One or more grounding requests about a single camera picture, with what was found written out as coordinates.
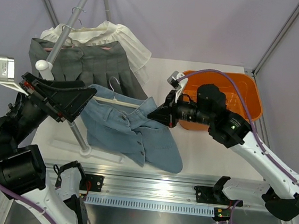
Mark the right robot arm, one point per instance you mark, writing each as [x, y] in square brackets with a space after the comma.
[279, 192]

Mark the aluminium mounting rail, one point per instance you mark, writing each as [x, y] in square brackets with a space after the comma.
[147, 183]

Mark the white slotted cable duct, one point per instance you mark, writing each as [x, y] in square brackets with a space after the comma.
[147, 205]

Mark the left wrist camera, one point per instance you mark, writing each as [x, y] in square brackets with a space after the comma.
[7, 74]

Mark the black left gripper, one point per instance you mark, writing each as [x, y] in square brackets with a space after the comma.
[71, 94]

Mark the white pleated skirt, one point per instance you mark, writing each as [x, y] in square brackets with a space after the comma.
[137, 54]

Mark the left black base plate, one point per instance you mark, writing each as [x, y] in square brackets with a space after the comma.
[93, 182]

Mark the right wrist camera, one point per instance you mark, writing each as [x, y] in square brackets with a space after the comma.
[179, 81]

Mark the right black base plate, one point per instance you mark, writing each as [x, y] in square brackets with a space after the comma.
[205, 194]

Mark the blue denim skirt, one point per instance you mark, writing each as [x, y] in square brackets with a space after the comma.
[129, 131]

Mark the cream hanger of white skirt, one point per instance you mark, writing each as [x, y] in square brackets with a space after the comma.
[90, 29]

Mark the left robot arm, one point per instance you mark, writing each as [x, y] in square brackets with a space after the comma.
[23, 174]

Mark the right frame post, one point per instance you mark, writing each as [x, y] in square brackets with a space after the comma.
[277, 40]

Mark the orange plastic basket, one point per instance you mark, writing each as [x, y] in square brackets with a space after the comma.
[237, 94]

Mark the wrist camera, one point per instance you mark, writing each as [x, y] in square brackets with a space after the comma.
[7, 74]
[179, 81]

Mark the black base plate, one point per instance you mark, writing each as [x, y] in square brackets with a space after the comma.
[205, 194]
[93, 182]

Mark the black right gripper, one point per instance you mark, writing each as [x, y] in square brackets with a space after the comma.
[163, 114]

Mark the pink hanger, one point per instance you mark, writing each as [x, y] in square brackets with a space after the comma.
[65, 47]

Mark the cream plastic hanger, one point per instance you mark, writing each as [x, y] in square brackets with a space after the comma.
[103, 95]

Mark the grey pleated skirt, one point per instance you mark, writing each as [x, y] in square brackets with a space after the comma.
[93, 65]

